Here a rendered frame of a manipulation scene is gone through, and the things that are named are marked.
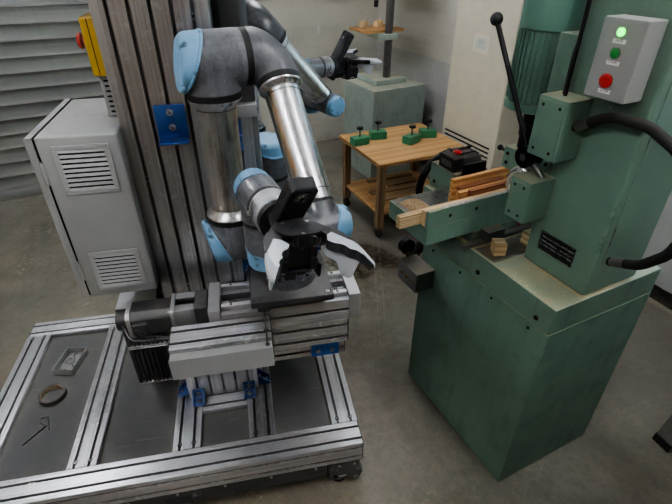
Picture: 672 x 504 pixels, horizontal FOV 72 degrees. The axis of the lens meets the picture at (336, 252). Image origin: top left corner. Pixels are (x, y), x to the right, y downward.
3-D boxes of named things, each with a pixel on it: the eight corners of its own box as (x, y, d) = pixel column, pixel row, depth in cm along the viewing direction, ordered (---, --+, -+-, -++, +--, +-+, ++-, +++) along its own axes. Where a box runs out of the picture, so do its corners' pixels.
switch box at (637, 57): (600, 90, 108) (624, 13, 99) (640, 101, 100) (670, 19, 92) (582, 94, 106) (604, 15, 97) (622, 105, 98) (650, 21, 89)
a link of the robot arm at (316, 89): (266, -7, 133) (353, 101, 170) (248, -10, 141) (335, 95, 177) (242, 25, 133) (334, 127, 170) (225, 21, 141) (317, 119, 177)
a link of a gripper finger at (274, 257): (273, 311, 62) (291, 275, 70) (276, 274, 59) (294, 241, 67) (251, 306, 62) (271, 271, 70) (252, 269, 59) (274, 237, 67)
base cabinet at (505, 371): (484, 340, 226) (515, 211, 187) (585, 434, 183) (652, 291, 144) (406, 371, 209) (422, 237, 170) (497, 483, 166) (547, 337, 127)
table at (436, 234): (504, 173, 186) (507, 159, 183) (566, 205, 163) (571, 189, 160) (373, 204, 164) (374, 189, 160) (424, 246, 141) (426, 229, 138)
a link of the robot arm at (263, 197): (290, 186, 82) (245, 189, 78) (300, 197, 78) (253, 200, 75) (287, 224, 85) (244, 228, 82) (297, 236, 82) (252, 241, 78)
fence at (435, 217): (567, 188, 161) (571, 173, 158) (570, 189, 160) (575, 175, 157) (424, 226, 139) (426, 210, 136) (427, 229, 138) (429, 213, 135)
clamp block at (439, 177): (459, 177, 176) (463, 154, 171) (484, 191, 166) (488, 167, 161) (427, 184, 171) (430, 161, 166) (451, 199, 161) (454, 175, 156)
